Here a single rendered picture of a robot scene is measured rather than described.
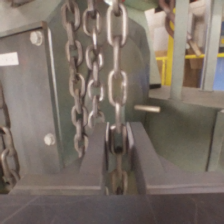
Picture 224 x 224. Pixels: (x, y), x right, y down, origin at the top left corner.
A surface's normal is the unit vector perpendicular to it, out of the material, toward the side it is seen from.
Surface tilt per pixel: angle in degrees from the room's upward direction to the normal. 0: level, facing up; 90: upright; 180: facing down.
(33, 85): 90
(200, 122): 90
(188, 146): 90
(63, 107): 90
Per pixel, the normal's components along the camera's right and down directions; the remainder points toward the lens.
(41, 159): -0.48, 0.24
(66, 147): 0.87, 0.11
